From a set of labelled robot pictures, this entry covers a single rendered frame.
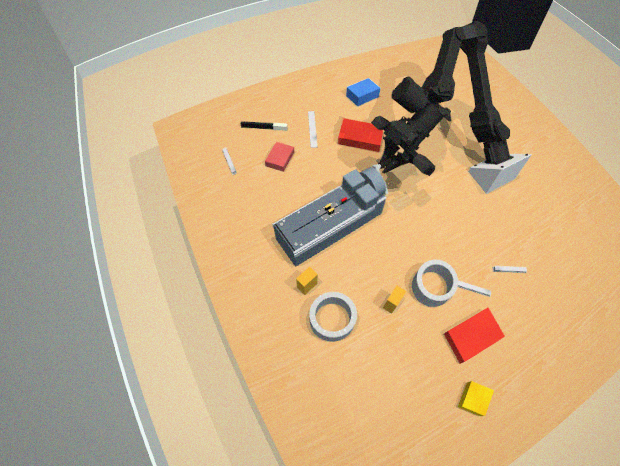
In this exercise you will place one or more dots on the red rectangular block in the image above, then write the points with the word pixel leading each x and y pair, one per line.
pixel 279 156
pixel 360 134
pixel 474 335

